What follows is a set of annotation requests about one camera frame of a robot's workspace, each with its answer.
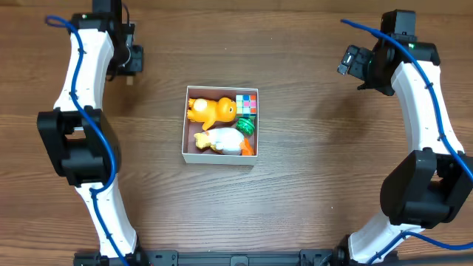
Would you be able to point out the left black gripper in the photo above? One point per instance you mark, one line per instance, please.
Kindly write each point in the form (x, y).
(130, 69)

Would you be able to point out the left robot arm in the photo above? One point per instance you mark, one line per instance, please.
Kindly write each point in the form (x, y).
(79, 140)

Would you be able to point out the green round plastic toy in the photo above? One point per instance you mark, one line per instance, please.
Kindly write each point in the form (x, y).
(245, 125)

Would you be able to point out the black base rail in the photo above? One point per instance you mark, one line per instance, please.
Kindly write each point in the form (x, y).
(295, 258)

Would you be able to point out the white duck plush toy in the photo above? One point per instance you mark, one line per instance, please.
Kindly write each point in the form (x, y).
(227, 141)

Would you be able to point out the white box pink interior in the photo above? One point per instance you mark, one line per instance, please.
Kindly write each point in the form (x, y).
(191, 153)

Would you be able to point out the orange dinosaur toy figure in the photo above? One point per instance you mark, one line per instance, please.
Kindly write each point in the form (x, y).
(208, 112)

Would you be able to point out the multicolour puzzle cube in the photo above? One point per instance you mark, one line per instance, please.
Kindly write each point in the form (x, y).
(246, 106)

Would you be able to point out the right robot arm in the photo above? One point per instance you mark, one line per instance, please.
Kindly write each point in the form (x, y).
(431, 184)

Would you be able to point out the white wooden rattle drum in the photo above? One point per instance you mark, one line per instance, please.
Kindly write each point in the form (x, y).
(129, 80)

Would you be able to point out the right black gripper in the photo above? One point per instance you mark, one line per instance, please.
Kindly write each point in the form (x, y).
(372, 84)

